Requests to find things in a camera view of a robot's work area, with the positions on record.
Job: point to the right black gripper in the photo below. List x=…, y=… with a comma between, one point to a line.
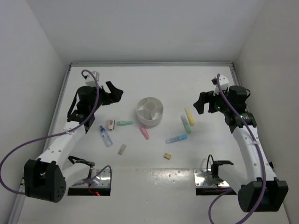
x=206, y=97

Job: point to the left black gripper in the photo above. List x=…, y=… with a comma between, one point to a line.
x=113, y=97

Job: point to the yellow highlighter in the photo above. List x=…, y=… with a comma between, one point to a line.
x=189, y=116

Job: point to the green highlighter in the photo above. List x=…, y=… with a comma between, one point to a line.
x=185, y=123
x=124, y=122

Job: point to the blue highlighter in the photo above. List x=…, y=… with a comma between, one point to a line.
x=176, y=139

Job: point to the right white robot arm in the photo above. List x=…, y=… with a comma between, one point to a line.
x=242, y=125

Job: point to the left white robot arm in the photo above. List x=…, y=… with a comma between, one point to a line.
x=50, y=175

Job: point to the white round divided organizer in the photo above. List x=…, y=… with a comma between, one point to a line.
x=149, y=111

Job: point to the pink highlighter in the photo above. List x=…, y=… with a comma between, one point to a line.
x=144, y=132

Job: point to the clear blue-cap bottle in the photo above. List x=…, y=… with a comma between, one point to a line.
x=106, y=138

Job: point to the beige eraser left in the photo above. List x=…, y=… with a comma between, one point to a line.
x=122, y=148

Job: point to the tan eraser right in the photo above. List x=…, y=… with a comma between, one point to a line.
x=167, y=156

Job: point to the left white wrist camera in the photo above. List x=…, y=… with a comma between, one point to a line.
x=90, y=80

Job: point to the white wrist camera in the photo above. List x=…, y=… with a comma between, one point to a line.
x=90, y=80
x=223, y=82

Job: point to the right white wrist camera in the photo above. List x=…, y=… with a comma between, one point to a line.
x=223, y=82

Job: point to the aluminium frame rail right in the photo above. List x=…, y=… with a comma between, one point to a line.
x=235, y=76

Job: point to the aluminium frame rail back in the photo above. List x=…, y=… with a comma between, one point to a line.
x=140, y=64

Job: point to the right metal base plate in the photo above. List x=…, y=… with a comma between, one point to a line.
x=203, y=180

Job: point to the metal base plate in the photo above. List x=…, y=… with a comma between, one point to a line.
x=101, y=181
x=203, y=180

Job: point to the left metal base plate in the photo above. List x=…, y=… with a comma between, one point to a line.
x=101, y=181

